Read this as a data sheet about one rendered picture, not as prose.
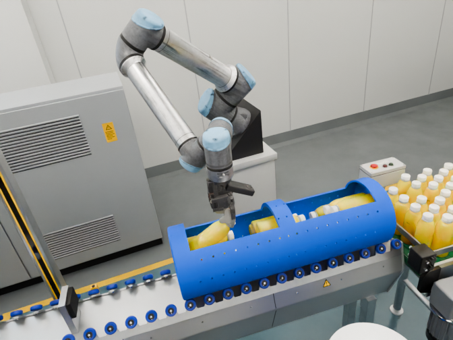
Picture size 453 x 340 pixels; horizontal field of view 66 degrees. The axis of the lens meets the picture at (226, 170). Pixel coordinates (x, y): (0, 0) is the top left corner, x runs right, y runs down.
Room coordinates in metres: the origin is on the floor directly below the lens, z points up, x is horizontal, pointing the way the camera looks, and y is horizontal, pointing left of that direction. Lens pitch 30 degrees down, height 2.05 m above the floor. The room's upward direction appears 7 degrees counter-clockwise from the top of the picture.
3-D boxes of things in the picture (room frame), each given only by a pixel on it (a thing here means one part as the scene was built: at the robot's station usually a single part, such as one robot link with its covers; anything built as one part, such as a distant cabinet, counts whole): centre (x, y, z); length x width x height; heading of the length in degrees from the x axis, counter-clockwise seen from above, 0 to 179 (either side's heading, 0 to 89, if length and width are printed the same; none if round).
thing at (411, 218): (1.16, -0.78, 0.99); 0.07 x 0.07 x 0.19
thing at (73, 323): (0.92, 0.65, 1.00); 0.10 x 0.04 x 0.15; 11
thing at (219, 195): (1.04, 0.03, 1.37); 0.09 x 0.08 x 0.12; 102
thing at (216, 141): (1.04, 0.02, 1.54); 0.10 x 0.09 x 0.12; 173
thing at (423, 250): (1.00, -0.74, 0.95); 0.10 x 0.07 x 0.10; 11
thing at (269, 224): (1.08, -0.18, 1.15); 0.19 x 0.07 x 0.07; 101
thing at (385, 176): (1.51, -0.80, 1.05); 0.20 x 0.10 x 0.10; 101
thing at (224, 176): (1.04, 0.02, 1.45); 0.10 x 0.09 x 0.05; 12
